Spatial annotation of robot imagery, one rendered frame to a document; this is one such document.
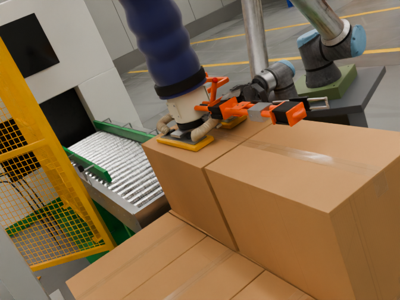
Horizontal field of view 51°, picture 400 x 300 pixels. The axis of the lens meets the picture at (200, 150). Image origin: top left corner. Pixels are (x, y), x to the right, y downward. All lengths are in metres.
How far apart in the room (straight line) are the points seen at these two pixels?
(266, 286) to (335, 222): 0.52
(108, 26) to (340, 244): 10.83
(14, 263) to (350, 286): 2.13
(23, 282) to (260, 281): 1.76
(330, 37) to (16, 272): 2.24
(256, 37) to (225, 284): 1.03
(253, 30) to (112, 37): 9.88
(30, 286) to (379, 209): 2.27
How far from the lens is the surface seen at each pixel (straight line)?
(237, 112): 1.54
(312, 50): 2.28
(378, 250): 1.28
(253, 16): 1.92
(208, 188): 1.60
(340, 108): 2.17
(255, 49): 1.91
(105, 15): 11.70
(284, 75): 1.79
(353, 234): 1.18
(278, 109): 1.36
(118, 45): 11.71
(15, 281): 2.94
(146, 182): 2.69
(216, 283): 1.65
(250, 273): 1.63
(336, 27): 2.13
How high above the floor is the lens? 1.56
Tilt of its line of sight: 21 degrees down
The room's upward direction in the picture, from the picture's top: 23 degrees counter-clockwise
